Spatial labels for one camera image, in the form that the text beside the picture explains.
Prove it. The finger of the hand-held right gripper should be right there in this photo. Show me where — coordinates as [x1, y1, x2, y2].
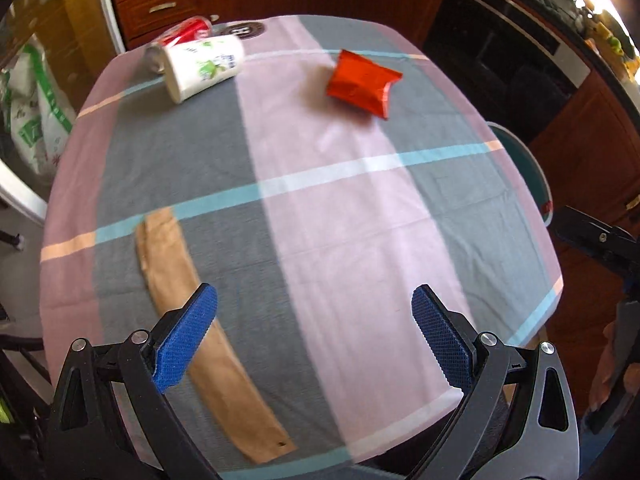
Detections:
[550, 204, 640, 281]

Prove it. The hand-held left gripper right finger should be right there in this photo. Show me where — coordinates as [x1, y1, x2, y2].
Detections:
[400, 284, 581, 480]

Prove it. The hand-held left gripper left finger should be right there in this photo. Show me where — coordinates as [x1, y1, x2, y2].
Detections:
[47, 282, 221, 480]

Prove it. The long tan paper packet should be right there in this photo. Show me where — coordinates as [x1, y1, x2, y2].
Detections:
[135, 208, 299, 465]

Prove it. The teal trash bin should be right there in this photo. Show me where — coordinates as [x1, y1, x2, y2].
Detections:
[487, 121, 555, 228]

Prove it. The person's right hand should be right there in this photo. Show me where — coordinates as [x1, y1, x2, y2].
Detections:
[589, 319, 622, 412]

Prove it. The plaid tablecloth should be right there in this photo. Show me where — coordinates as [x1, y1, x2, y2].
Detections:
[39, 14, 565, 476]

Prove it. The black built-in oven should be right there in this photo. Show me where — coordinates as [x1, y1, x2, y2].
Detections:
[422, 0, 593, 143]

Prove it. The row of countertop items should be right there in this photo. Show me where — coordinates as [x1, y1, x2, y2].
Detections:
[545, 0, 640, 75]

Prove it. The red snack packet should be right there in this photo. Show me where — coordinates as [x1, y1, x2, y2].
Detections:
[326, 49, 403, 121]

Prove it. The white paper cup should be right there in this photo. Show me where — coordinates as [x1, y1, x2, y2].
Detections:
[162, 35, 246, 105]

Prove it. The white green plastic bag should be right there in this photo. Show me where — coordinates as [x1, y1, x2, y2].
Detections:
[0, 42, 76, 176]

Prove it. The red soda can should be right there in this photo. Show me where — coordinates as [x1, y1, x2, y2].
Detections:
[145, 16, 214, 75]

